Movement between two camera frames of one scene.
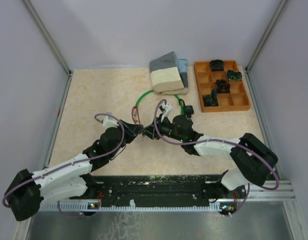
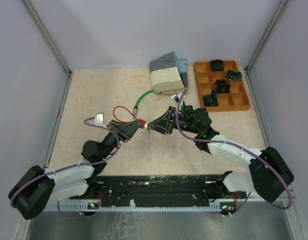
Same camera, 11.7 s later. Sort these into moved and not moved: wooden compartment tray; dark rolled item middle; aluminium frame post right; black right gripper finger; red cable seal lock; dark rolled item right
Moved: black right gripper finger; red cable seal lock
Not moved: dark rolled item right; aluminium frame post right; wooden compartment tray; dark rolled item middle
